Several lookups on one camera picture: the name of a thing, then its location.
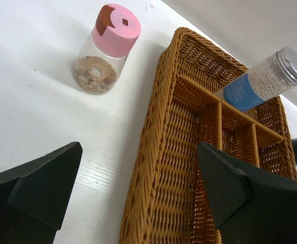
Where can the brown wicker divided basket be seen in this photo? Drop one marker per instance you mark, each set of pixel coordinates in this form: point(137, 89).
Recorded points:
point(166, 200)

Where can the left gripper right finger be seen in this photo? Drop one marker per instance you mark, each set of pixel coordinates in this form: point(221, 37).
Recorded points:
point(248, 204)

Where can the blue label silver cap jar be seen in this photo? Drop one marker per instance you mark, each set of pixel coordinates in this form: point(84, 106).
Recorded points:
point(271, 77)

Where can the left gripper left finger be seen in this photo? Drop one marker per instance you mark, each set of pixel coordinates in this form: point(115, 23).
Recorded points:
point(34, 196)

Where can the pink lid spice jar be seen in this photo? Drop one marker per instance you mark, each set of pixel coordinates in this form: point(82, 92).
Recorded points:
point(103, 55)

